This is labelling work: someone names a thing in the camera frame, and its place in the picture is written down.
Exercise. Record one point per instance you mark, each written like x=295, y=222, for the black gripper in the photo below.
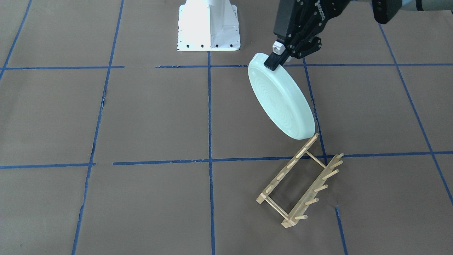
x=337, y=11

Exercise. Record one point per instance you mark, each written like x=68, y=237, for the light green round plate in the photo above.
x=281, y=98

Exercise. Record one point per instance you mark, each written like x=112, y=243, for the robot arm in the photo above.
x=385, y=10

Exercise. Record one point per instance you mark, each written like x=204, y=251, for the wooden plate rack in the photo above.
x=297, y=185

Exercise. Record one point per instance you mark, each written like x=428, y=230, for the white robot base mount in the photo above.
x=208, y=25

